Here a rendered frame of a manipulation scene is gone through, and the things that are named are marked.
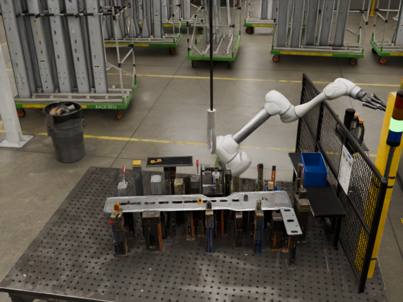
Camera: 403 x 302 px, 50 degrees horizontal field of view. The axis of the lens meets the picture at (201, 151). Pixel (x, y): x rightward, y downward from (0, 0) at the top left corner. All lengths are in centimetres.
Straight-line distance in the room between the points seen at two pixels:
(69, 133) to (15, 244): 168
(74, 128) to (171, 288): 326
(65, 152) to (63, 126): 39
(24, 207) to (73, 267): 214
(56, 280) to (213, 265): 108
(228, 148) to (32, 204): 258
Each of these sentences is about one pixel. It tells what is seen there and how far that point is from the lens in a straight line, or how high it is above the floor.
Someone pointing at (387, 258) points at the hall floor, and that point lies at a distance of 455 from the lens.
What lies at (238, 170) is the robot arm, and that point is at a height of 91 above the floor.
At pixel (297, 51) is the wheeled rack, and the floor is 27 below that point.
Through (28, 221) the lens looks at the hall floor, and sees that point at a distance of 509.
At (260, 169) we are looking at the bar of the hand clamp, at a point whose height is 117.
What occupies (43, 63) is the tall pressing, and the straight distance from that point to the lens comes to 756.
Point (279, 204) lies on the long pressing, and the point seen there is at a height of 100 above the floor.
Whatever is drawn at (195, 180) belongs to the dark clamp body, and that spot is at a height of 108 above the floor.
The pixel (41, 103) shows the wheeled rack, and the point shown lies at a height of 28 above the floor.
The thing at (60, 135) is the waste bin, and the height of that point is 42.
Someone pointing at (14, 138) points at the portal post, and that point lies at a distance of 677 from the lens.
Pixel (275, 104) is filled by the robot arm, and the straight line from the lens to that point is 360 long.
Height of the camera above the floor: 288
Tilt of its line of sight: 29 degrees down
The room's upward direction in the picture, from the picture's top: 1 degrees counter-clockwise
